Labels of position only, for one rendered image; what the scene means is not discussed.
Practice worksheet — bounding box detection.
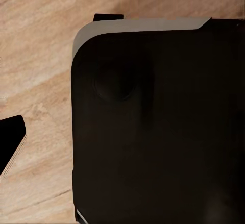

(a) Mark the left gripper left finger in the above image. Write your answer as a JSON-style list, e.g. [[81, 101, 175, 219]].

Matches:
[[0, 115, 26, 175]]

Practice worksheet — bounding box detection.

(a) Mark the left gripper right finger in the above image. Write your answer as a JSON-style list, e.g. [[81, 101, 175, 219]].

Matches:
[[229, 114, 245, 155]]

